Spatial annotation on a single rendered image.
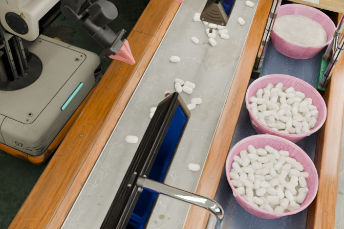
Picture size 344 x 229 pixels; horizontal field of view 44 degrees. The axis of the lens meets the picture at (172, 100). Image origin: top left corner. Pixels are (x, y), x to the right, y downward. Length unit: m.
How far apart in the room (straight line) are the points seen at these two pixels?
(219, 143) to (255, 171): 0.13
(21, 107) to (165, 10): 0.80
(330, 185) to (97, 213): 0.66
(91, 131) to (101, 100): 0.12
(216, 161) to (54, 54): 1.26
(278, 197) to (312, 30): 0.81
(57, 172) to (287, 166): 0.67
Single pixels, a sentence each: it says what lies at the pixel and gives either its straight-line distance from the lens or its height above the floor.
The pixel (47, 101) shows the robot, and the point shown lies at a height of 0.28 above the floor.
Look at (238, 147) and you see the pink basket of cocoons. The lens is 1.33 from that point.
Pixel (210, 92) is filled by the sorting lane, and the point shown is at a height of 0.74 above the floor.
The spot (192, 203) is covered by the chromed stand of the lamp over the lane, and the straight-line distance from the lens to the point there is 0.80.
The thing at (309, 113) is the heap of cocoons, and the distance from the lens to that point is 1.50.
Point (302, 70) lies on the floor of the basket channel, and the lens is 1.74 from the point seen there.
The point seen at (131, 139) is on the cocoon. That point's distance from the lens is 1.30.
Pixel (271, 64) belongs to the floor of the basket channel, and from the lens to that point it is 1.72.
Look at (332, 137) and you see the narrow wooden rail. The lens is 1.43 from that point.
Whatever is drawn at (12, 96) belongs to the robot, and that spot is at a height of 0.28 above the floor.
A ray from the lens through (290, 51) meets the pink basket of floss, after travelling 1.75.
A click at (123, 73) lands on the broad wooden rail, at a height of 0.76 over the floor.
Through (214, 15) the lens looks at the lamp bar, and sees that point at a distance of 1.24.
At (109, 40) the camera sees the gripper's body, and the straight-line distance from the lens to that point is 1.33.
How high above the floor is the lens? 1.82
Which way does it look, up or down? 49 degrees down
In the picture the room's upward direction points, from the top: 6 degrees clockwise
